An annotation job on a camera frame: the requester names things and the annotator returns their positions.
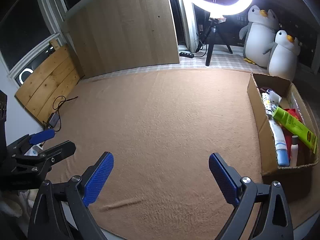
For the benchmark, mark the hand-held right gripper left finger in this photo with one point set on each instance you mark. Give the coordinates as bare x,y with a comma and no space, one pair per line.
97,177

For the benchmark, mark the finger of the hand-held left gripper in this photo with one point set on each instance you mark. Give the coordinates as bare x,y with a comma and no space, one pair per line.
57,151
42,135

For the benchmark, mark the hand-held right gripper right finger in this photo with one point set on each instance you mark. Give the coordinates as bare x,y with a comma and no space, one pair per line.
223,177

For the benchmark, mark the cardboard box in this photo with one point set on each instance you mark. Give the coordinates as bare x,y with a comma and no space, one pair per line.
265,130

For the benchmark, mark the white tube with blue cap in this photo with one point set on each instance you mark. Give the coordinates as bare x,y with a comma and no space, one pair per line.
278,137

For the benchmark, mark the small pink bottle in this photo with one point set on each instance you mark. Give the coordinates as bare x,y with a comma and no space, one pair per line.
293,152

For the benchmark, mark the white patterned lighter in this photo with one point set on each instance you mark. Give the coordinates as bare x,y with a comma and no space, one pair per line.
267,103

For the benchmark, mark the green cream tube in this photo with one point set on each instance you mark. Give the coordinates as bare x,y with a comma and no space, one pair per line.
292,125

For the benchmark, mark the white tissue packet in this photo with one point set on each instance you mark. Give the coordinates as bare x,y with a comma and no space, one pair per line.
275,97

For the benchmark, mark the red snack bag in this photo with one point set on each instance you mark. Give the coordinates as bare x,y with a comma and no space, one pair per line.
293,113

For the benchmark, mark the white power strip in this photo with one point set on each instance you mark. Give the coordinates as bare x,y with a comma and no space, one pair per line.
33,151

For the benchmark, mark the dark power adapter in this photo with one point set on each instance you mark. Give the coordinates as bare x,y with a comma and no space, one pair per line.
53,120

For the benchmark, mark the white fluffy cloth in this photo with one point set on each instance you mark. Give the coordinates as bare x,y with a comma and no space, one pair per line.
12,205

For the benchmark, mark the pine plank panel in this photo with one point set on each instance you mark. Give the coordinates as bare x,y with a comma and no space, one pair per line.
50,80

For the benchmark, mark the white framed window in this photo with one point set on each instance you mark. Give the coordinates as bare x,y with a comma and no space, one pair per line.
37,47

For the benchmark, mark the small wooden block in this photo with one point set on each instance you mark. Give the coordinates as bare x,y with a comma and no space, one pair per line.
55,45

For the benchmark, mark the checked floor mat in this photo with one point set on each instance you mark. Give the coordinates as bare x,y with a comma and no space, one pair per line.
225,62

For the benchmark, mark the black tripod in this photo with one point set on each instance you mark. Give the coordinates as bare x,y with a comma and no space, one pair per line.
210,52

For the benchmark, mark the black power strip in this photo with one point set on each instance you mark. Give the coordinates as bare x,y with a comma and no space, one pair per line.
186,54

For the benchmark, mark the large wooden board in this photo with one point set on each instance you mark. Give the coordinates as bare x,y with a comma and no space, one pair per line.
120,30

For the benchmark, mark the small penguin plush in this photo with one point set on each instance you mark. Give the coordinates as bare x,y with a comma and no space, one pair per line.
282,60

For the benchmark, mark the large penguin plush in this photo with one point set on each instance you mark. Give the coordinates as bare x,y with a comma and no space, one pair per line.
260,37

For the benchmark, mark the white door frame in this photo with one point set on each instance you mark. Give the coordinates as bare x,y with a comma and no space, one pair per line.
190,30

